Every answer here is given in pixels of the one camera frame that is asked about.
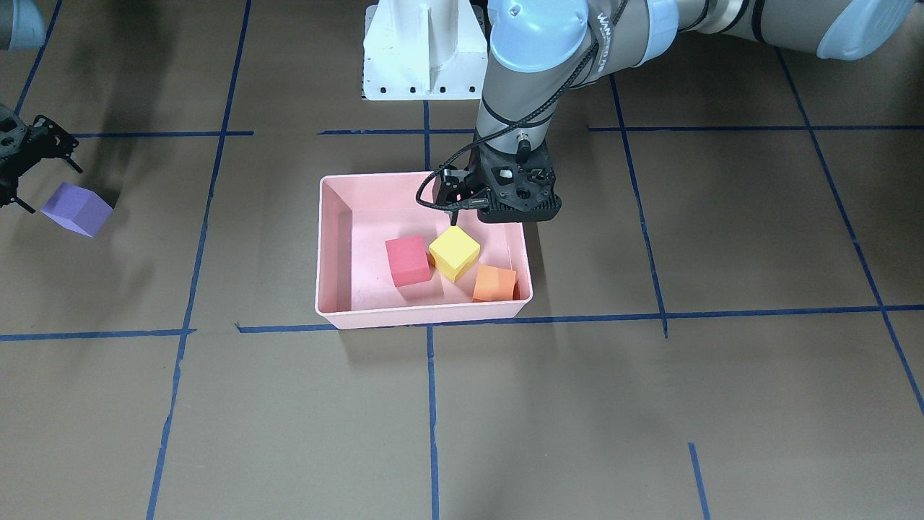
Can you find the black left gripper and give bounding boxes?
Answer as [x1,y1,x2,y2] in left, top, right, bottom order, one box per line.
[436,144,563,227]

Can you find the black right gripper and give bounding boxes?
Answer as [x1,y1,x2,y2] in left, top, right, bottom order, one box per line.
[1,105,82,215]

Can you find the yellow foam block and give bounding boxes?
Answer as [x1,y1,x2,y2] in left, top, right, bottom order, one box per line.
[428,226,481,282]

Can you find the purple foam block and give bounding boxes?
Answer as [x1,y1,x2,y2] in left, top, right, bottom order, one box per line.
[40,182,113,238]

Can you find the red foam block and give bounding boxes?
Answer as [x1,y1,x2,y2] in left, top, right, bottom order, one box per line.
[384,235,432,287]

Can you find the orange foam block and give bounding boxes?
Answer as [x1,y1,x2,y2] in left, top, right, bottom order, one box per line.
[473,264,517,303]

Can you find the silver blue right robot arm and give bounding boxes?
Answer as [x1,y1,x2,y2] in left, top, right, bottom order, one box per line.
[1,1,83,214]

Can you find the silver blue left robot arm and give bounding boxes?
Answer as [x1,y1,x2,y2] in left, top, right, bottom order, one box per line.
[415,1,913,223]

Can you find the pink plastic bin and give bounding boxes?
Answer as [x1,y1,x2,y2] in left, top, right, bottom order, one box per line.
[315,172,533,329]

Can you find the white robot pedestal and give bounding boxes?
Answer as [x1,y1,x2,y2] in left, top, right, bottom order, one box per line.
[361,1,488,101]

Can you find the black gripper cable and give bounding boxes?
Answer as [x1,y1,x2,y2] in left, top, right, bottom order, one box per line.
[415,0,629,212]

